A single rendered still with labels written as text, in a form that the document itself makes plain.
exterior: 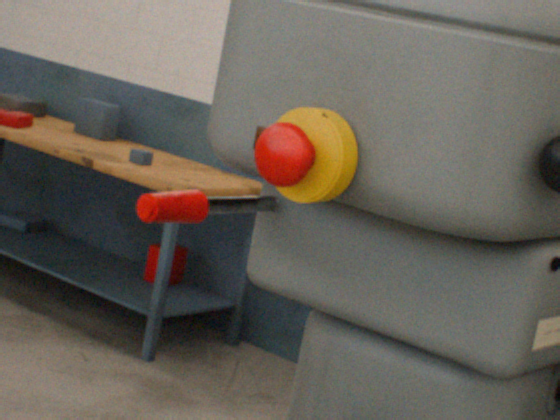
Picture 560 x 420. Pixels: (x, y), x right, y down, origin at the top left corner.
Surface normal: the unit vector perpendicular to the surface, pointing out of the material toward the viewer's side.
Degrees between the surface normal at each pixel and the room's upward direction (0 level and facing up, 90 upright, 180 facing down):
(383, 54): 90
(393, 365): 83
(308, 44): 90
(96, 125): 90
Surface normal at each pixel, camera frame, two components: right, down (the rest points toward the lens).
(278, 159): -0.55, 0.07
